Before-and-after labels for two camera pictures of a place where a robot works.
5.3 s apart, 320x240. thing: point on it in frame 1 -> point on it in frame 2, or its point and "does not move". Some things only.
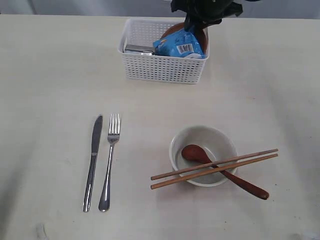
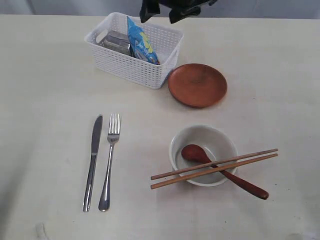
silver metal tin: [139, 49] -> [119, 41]
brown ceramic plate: [201, 34] -> [197, 85]
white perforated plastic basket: [144, 32] -> [165, 43]
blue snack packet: [183, 43] -> [140, 44]
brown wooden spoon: [195, 154] does not move
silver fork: [113, 133] does not move
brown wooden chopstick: [210, 164] does not move
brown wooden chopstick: [178, 180] does not move
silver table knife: [96, 140] does not move
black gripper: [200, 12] -> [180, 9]
